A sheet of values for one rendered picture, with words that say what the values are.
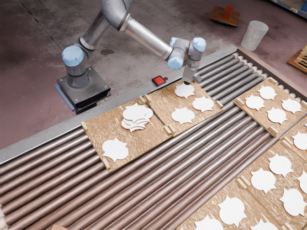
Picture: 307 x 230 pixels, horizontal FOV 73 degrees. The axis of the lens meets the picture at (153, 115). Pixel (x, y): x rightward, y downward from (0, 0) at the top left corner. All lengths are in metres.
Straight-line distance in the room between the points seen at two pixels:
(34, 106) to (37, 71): 0.58
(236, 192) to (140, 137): 0.58
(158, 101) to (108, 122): 0.35
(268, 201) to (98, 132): 0.96
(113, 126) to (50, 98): 1.61
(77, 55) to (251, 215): 1.24
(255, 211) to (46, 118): 2.15
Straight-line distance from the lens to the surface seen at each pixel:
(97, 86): 1.44
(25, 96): 2.87
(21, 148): 1.32
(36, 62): 3.29
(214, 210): 1.13
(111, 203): 1.09
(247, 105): 1.54
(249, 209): 1.20
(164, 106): 1.35
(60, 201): 1.14
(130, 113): 1.23
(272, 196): 1.29
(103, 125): 1.25
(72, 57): 1.32
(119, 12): 1.06
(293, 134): 1.58
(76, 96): 1.40
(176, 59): 1.08
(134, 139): 1.19
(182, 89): 1.46
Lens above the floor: 1.97
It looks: 53 degrees down
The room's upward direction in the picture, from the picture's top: 9 degrees clockwise
